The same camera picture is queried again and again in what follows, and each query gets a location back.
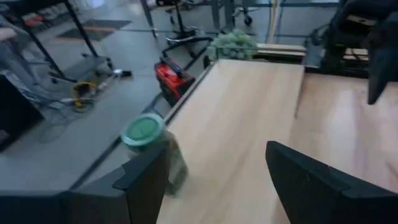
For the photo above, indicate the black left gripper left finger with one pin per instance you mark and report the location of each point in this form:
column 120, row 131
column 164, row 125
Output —
column 143, row 193

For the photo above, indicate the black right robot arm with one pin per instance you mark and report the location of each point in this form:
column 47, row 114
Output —
column 342, row 40

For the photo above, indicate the beige post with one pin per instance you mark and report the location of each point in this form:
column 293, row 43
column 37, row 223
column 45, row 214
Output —
column 273, row 21

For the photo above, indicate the glass spice jar green lid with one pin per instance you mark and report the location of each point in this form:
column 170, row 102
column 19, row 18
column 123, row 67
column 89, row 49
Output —
column 143, row 129

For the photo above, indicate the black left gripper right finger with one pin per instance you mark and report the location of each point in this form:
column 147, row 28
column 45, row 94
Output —
column 311, row 199

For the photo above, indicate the red portable power station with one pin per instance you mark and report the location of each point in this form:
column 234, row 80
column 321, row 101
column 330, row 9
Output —
column 171, row 79

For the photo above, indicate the grey metal desk legs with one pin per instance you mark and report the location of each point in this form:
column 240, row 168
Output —
column 224, row 15

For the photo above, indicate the dark floor mat orange stripe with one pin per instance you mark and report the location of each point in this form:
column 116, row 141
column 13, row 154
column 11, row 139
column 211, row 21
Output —
column 96, row 31

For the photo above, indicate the green artificial potted plant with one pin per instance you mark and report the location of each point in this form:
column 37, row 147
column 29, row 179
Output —
column 233, row 45

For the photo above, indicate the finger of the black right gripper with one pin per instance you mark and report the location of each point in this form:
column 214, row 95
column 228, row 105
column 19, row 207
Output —
column 384, row 62

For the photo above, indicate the black desk frame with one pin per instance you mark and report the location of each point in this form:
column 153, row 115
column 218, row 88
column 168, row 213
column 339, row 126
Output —
column 79, row 28

